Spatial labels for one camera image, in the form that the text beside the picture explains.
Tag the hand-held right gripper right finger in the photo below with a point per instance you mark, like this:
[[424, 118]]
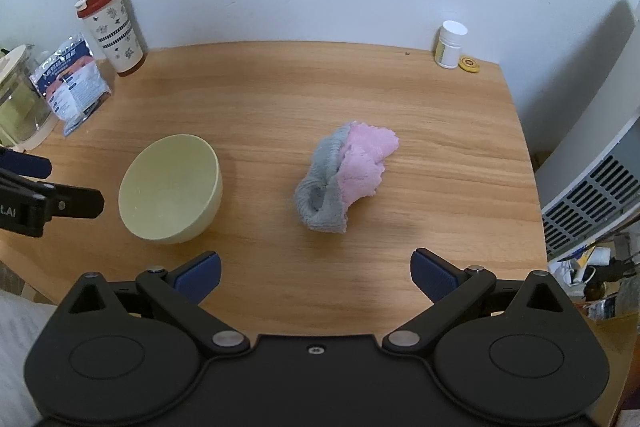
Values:
[[434, 279]]

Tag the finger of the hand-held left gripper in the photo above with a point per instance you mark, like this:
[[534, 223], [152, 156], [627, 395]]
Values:
[[27, 164], [75, 202]]

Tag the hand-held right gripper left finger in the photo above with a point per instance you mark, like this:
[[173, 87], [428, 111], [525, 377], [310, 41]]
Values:
[[199, 277]]

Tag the pale green bowl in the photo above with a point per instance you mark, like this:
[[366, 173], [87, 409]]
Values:
[[170, 187]]

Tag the pink and grey cloth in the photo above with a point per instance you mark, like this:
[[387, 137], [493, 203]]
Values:
[[350, 172]]

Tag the glass jar cream lid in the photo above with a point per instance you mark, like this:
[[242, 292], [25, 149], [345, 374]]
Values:
[[20, 107]]

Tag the blue plastic packet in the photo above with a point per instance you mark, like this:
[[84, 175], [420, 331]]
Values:
[[70, 82]]

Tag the light grey cloth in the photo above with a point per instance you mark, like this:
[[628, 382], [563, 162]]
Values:
[[20, 347]]

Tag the white floral tumbler red lid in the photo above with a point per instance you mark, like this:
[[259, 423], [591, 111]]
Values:
[[112, 32]]

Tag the yellow round disc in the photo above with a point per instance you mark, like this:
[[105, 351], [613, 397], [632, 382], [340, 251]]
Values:
[[469, 64]]

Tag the white vented appliance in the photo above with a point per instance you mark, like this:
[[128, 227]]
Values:
[[595, 132]]

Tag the white pill bottle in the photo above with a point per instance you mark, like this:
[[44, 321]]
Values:
[[449, 47]]

